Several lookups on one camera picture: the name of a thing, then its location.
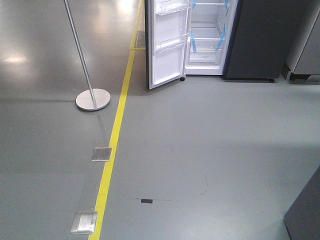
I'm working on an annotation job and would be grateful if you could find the fridge door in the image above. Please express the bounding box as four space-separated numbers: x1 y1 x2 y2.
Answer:
144 0 192 90

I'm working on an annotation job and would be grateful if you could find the dark fridge body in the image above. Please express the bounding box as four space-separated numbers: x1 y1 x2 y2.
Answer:
184 0 310 82

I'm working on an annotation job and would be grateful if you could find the silver floor stand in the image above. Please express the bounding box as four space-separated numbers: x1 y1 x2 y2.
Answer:
63 0 111 112

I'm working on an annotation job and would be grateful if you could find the metal floor plate far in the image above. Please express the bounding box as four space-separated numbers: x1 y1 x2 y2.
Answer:
90 147 113 162

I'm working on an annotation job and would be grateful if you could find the metal floor plate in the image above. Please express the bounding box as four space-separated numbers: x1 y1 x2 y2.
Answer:
70 211 98 235
90 147 113 162

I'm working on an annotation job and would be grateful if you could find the clear middle door bin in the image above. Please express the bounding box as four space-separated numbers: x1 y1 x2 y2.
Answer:
154 33 189 53

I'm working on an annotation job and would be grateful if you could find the clear door bin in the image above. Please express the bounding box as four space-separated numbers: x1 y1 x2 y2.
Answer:
154 33 189 53
155 0 190 16

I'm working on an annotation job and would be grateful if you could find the clear crisper drawer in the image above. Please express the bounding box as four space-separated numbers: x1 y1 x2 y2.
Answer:
189 38 222 65

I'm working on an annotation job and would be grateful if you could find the blue tape strip drawer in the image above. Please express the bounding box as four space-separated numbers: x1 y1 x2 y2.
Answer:
190 32 197 53

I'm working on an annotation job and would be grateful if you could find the blue tape strip lower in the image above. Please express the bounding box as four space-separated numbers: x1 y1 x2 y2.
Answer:
215 23 227 51

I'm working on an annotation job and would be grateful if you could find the clear upper door bin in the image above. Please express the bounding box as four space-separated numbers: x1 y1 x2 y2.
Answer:
155 0 190 16

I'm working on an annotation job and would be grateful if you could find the metal floor plate near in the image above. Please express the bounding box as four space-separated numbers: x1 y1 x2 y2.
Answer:
70 211 98 235

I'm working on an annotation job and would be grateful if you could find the grey appliance at right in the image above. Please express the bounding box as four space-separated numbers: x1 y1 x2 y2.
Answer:
282 0 320 84

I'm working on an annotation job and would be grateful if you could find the grey speckled kitchen counter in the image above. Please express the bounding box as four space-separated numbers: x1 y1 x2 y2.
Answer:
284 169 320 240

